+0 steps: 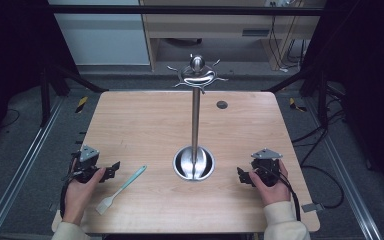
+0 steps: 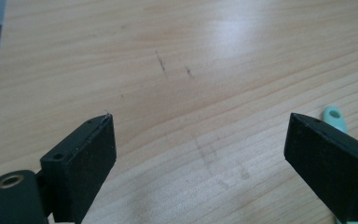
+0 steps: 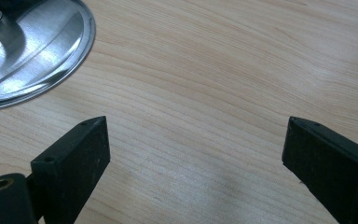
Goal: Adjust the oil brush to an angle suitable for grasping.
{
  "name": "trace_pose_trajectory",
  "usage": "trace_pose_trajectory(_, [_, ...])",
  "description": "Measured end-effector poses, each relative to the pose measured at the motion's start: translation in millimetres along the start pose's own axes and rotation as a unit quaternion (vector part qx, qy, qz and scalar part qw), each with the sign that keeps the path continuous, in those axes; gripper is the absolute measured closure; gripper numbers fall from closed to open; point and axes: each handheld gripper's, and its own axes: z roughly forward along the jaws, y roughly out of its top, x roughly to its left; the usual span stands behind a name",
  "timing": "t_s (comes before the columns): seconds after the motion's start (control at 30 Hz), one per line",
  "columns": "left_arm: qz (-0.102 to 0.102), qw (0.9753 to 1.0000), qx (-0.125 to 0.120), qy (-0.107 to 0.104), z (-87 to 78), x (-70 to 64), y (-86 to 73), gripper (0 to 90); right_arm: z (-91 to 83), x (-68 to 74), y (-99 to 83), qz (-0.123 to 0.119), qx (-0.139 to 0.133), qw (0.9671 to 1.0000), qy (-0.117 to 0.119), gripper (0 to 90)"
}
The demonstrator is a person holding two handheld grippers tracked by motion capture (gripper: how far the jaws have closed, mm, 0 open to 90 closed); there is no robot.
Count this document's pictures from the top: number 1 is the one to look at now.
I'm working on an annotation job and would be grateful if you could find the yellow-handled tool right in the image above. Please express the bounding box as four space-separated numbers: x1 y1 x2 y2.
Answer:
288 97 308 113

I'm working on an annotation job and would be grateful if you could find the steel utensil rack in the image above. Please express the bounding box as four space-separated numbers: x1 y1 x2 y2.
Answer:
166 54 229 182

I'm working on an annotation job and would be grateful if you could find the black metal stand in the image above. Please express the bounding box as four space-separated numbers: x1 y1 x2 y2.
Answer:
262 61 331 128
39 63 110 128

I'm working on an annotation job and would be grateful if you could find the yellow-handled tool left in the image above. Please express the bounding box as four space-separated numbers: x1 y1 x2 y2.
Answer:
75 96 89 114

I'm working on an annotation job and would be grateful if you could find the black floor cable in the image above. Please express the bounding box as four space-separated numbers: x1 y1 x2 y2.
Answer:
291 109 346 210

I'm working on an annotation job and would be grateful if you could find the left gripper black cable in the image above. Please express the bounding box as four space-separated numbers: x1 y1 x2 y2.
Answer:
59 150 82 219

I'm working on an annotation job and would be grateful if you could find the white cabinet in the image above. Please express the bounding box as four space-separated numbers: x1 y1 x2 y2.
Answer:
47 0 151 66

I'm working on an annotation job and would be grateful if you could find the yellow-handled tool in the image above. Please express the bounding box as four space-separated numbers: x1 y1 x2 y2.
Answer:
75 96 89 114
288 97 308 113

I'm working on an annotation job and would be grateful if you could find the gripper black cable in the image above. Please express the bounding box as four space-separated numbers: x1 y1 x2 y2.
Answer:
255 164 302 222
59 150 82 219

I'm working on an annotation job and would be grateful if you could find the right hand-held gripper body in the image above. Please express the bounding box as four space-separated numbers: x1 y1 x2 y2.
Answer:
250 148 284 187

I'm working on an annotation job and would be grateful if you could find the aluminium floor rail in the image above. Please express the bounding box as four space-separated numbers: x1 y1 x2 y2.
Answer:
0 96 66 240
304 98 384 240

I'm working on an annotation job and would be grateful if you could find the wooden desk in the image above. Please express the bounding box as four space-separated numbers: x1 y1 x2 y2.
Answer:
139 0 328 72

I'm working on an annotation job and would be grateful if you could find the person's right hand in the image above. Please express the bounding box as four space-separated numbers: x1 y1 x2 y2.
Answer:
248 159 292 208

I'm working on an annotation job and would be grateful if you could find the grey table clamp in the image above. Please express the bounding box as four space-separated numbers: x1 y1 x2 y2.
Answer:
301 202 325 214

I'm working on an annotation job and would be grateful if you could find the teal silicone basting brush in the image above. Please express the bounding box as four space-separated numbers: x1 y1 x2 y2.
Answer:
95 164 148 215

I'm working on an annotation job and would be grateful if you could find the person's left hand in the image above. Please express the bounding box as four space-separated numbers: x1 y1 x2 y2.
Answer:
62 158 107 227

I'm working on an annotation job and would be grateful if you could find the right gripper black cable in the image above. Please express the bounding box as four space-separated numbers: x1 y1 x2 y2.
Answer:
255 164 302 222

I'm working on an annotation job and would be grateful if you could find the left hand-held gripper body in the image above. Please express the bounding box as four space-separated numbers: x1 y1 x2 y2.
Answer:
67 145 101 184

